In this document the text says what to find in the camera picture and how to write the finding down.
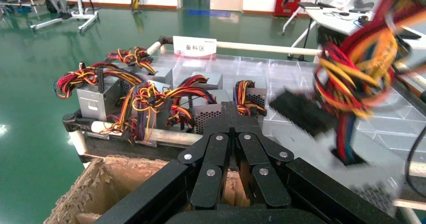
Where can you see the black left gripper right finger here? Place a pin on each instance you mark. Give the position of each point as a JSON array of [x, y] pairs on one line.
[[266, 182]]

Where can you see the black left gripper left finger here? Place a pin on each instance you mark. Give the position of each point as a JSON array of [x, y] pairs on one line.
[[209, 182]]

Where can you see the black computer mouse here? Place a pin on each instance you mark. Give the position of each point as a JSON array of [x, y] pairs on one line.
[[362, 18]]

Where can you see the white printed card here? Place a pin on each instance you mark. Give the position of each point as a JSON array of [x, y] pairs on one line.
[[339, 3]]

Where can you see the white office table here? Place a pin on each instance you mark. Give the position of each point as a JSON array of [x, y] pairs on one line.
[[332, 24]]

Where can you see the cardboard box with dividers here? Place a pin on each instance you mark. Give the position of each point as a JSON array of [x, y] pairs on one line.
[[116, 179]]

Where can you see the black notebook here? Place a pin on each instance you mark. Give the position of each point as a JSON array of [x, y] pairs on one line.
[[309, 5]]

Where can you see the clear acrylic divider tray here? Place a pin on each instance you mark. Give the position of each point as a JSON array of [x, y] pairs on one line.
[[289, 72]]

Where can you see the red cabinet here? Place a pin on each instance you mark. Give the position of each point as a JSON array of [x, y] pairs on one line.
[[288, 6]]

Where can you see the white sign with Chinese text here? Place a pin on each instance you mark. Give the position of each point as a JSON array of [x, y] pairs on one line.
[[194, 46]]

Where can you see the blue floor mat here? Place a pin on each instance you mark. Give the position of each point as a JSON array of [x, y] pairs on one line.
[[209, 13]]

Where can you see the white metal stand frame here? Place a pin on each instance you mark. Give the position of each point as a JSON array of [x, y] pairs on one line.
[[81, 3]]

